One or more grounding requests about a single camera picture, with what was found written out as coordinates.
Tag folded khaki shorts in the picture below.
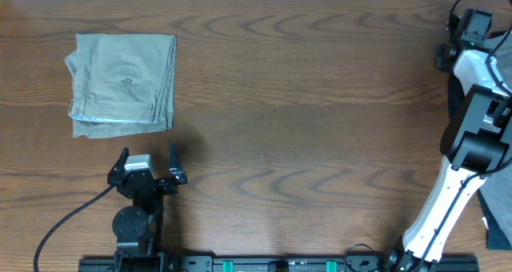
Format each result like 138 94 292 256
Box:
65 34 177 138

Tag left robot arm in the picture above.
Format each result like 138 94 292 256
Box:
107 144 187 272

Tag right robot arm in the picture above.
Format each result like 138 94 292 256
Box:
380 9 511 271

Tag grey shorts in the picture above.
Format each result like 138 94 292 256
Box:
481 37 512 241

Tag black t-shirt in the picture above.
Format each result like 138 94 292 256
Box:
448 31 511 250

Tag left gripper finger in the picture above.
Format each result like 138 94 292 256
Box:
169 142 183 178
113 147 130 173

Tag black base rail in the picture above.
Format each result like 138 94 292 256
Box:
78 255 480 272

